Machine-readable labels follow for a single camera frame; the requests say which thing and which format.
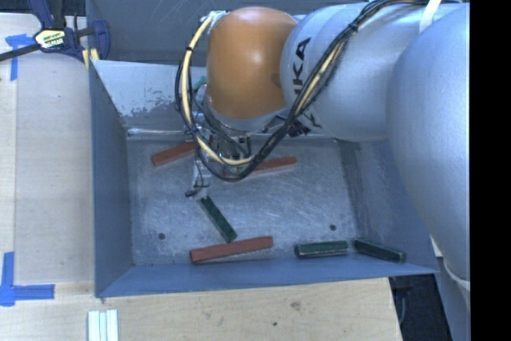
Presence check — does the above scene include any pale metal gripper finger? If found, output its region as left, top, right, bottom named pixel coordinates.
left=192, top=159, right=208, bottom=197

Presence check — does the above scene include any red-brown flat block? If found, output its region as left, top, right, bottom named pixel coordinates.
left=189, top=236, right=275, bottom=264
left=150, top=141, right=197, bottom=168
left=222, top=156, right=299, bottom=177

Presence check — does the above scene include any dark green flat block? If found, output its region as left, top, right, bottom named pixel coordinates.
left=198, top=195, right=239, bottom=244
left=294, top=240, right=350, bottom=260
left=352, top=237, right=408, bottom=264

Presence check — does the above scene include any grey metal bin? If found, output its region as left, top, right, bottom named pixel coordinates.
left=84, top=0, right=441, bottom=299

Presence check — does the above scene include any pale wood flat board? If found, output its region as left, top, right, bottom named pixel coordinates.
left=14, top=51, right=97, bottom=287

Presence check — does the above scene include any black cylinder on white bracket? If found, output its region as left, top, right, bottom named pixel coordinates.
left=285, top=118, right=311, bottom=138

